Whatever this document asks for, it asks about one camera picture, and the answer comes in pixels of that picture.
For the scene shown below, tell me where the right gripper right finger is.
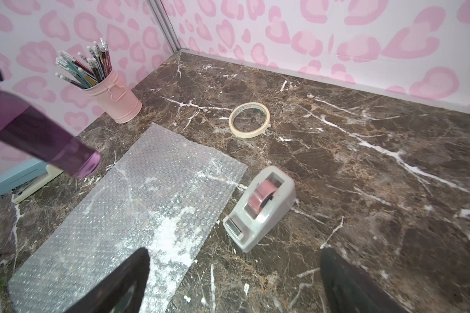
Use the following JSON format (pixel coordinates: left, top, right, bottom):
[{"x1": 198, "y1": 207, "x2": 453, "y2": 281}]
[{"x1": 320, "y1": 247, "x2": 407, "y2": 313}]

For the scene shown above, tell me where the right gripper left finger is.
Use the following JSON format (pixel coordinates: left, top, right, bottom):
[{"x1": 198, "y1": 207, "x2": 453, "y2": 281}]
[{"x1": 67, "y1": 247, "x2": 150, "y2": 312}]

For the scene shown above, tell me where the purple glass bottle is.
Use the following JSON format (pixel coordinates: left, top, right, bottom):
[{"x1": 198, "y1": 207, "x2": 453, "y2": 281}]
[{"x1": 0, "y1": 91, "x2": 101, "y2": 178}]

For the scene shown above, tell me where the white tape dispenser pink roll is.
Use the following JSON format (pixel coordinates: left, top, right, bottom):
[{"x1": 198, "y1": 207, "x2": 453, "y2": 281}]
[{"x1": 223, "y1": 166, "x2": 296, "y2": 253}]

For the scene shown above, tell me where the light blue stapler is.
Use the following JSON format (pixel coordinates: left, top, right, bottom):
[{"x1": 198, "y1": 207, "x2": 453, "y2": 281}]
[{"x1": 0, "y1": 159, "x2": 63, "y2": 204}]

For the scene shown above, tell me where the pink pen cup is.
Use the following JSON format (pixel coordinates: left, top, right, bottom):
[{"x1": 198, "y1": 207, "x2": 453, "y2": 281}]
[{"x1": 83, "y1": 70, "x2": 142, "y2": 124}]

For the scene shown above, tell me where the beige masking tape roll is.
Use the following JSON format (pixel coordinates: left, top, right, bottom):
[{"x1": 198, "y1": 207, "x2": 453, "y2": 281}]
[{"x1": 228, "y1": 102, "x2": 271, "y2": 139}]

